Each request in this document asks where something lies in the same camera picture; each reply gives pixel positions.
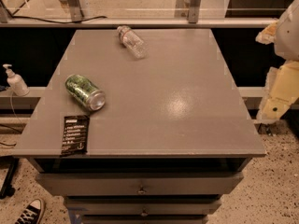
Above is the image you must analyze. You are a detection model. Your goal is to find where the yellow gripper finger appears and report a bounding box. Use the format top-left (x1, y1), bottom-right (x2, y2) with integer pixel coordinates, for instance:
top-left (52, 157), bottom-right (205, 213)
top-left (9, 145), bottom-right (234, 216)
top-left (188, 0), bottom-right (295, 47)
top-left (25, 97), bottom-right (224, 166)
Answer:
top-left (257, 61), bottom-right (299, 121)
top-left (255, 22), bottom-right (278, 45)

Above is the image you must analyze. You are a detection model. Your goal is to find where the green soda can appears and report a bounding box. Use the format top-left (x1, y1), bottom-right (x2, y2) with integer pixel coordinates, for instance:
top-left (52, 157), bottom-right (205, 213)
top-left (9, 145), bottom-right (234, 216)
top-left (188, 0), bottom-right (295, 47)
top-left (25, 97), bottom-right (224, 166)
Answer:
top-left (65, 75), bottom-right (106, 112)

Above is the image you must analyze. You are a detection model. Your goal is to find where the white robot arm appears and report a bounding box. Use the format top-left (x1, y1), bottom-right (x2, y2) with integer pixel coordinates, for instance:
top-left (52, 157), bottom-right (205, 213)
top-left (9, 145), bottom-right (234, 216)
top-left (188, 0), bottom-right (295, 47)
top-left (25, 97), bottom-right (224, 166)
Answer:
top-left (255, 0), bottom-right (299, 124)

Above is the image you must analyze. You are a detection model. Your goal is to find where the top grey drawer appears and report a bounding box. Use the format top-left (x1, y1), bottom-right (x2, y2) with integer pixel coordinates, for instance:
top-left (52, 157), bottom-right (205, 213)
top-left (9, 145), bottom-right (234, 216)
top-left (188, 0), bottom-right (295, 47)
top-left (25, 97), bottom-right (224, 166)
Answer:
top-left (36, 172), bottom-right (243, 196)

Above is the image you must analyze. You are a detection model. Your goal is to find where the grey drawer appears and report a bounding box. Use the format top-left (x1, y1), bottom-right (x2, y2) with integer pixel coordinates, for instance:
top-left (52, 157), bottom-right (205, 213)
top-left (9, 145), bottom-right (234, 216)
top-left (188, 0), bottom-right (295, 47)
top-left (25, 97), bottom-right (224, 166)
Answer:
top-left (36, 172), bottom-right (243, 196)
top-left (64, 196), bottom-right (221, 216)

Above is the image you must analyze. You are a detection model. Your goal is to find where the clear plastic water bottle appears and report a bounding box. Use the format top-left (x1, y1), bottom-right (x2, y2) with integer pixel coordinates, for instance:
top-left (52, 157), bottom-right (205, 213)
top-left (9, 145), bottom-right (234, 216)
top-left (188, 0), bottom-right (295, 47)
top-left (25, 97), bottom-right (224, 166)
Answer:
top-left (117, 25), bottom-right (147, 60)

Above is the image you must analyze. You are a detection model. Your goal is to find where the grey drawer cabinet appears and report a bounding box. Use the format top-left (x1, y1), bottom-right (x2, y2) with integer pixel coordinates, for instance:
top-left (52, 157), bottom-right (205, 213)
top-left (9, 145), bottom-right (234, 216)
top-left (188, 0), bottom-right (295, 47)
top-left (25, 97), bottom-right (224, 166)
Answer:
top-left (14, 29), bottom-right (265, 224)

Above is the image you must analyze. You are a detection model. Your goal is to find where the black snack packet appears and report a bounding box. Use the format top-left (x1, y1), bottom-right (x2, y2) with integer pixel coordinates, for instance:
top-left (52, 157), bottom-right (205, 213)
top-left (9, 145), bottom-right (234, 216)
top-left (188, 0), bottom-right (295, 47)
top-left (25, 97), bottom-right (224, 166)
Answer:
top-left (61, 115), bottom-right (90, 156)

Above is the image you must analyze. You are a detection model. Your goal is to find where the white pump dispenser bottle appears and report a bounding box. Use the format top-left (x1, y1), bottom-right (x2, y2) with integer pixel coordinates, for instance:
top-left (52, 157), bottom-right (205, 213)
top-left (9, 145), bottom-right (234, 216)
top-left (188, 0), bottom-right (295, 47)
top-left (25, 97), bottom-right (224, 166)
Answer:
top-left (3, 64), bottom-right (29, 96)

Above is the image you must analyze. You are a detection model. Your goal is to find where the black canvas sneaker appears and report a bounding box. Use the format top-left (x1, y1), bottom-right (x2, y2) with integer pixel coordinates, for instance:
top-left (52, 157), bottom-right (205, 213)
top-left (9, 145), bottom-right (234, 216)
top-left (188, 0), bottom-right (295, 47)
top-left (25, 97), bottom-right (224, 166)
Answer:
top-left (14, 198), bottom-right (45, 224)

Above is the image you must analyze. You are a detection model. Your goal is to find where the black stand base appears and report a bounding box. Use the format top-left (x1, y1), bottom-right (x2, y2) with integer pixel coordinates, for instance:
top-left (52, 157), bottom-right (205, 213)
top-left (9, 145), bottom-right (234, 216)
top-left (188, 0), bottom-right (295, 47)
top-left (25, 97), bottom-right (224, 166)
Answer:
top-left (0, 156), bottom-right (19, 200)

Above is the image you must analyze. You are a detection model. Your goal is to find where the metal frame post right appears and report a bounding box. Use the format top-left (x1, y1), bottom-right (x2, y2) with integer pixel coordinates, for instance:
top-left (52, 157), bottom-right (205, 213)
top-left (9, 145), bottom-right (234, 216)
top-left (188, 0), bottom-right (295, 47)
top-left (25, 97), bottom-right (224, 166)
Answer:
top-left (188, 0), bottom-right (201, 23)

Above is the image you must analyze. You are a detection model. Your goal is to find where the metal frame post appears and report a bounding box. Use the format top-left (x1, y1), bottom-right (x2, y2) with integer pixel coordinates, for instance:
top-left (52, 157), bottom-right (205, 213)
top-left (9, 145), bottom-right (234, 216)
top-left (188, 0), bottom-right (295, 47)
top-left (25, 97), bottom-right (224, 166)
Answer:
top-left (67, 0), bottom-right (83, 22)
top-left (188, 0), bottom-right (201, 23)

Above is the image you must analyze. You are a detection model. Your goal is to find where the metal frame post left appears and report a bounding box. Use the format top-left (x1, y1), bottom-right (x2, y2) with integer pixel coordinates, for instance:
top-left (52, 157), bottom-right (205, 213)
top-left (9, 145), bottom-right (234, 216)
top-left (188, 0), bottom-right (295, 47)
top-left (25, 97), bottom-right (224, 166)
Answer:
top-left (67, 0), bottom-right (83, 22)

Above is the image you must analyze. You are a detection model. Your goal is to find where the black floor cable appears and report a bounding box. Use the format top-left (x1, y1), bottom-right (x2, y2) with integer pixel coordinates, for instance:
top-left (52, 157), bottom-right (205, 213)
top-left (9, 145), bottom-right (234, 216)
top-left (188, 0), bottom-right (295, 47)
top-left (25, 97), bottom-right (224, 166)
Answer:
top-left (8, 13), bottom-right (108, 24)

